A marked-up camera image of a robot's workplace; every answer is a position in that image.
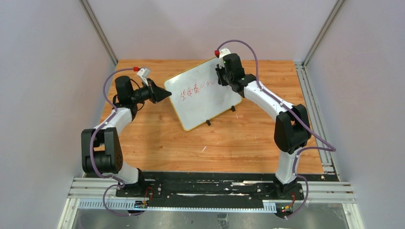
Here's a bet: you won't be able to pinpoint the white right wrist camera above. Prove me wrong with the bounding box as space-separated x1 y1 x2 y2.
215 48 231 59

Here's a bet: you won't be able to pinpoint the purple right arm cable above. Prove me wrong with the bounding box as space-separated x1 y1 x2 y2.
215 39 337 219

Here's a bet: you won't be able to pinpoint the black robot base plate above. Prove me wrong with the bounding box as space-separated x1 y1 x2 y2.
116 171 305 209

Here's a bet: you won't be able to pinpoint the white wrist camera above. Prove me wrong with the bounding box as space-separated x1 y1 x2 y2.
215 48 231 59
137 67 150 81

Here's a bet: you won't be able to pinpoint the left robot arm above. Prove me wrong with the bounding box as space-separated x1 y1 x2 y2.
81 76 172 195

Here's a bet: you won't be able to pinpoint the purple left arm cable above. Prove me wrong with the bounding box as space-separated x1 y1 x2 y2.
89 67 145 217

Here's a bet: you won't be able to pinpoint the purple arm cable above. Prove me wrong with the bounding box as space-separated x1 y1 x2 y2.
89 67 145 217
215 39 337 219

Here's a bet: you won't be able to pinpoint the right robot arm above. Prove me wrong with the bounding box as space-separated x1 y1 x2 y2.
215 50 311 198

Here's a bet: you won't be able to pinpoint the aluminium frame rails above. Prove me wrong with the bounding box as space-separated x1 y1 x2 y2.
58 172 364 229

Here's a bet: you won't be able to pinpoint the yellow framed whiteboard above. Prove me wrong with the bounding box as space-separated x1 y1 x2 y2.
164 58 242 131

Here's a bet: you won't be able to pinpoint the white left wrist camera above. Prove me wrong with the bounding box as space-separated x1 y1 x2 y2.
137 67 150 81

